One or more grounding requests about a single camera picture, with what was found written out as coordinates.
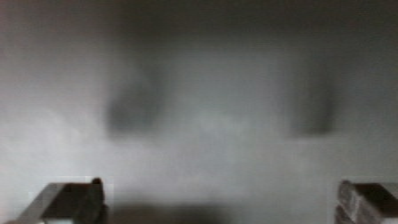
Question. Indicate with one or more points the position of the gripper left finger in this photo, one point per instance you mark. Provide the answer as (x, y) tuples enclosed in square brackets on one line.
[(69, 204)]

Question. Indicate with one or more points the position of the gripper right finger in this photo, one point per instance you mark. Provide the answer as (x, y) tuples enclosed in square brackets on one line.
[(367, 203)]

